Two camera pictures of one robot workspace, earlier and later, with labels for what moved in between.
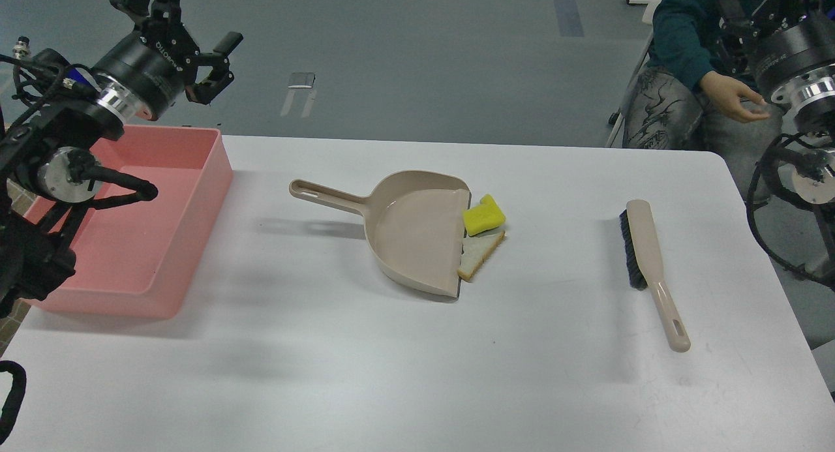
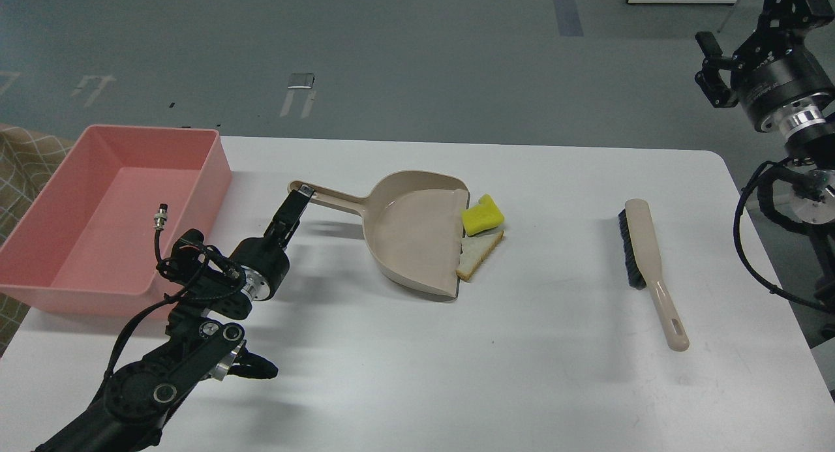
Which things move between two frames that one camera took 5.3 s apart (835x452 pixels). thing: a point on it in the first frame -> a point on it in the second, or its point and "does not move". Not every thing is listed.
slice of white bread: [475, 251] does not move
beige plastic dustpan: [414, 223] does not move
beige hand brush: [643, 261] does not move
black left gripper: [153, 64] -> [265, 263]
